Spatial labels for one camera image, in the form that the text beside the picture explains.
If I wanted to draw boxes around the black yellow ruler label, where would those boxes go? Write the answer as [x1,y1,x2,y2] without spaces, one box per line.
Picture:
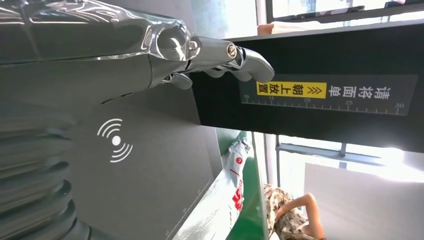
[240,74,419,117]

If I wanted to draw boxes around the person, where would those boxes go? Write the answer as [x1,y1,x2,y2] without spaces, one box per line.
[263,183,327,240]

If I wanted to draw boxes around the grey plastic mailer package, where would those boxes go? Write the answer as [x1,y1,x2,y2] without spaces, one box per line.
[172,137,253,240]

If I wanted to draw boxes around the black inbound scanning machine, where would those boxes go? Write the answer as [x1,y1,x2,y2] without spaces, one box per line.
[62,19,424,240]

